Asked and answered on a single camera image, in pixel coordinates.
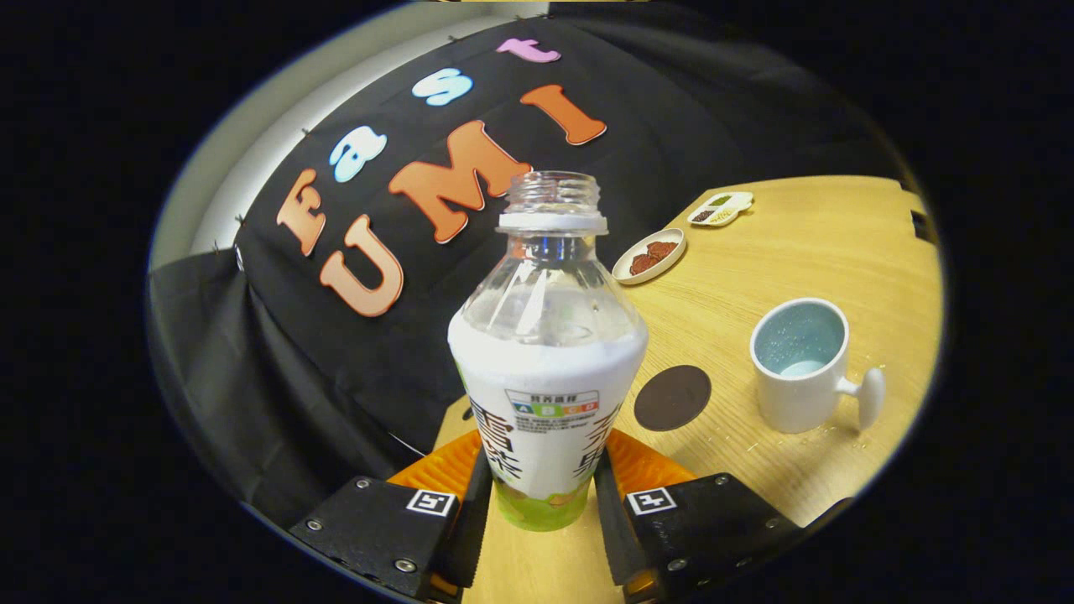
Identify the white cup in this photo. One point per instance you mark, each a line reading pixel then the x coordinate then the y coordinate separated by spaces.
pixel 793 394

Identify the white divided dish with beans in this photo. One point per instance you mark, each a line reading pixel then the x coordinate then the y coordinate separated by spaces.
pixel 720 210

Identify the black backdrop cloth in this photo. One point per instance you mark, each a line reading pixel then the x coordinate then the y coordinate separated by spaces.
pixel 336 369

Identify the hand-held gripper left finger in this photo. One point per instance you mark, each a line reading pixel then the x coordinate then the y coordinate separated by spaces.
pixel 377 528

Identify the brown round coaster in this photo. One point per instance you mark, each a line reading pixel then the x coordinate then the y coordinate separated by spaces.
pixel 671 398

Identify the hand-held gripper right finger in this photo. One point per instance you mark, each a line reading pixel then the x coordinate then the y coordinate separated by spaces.
pixel 705 528

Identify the white plate with red food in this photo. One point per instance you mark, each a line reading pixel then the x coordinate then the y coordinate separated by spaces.
pixel 648 257

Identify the clear plastic juice bottle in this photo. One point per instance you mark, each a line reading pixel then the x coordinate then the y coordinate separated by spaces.
pixel 545 377

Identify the wooden table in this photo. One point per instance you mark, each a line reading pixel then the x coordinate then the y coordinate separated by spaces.
pixel 780 243

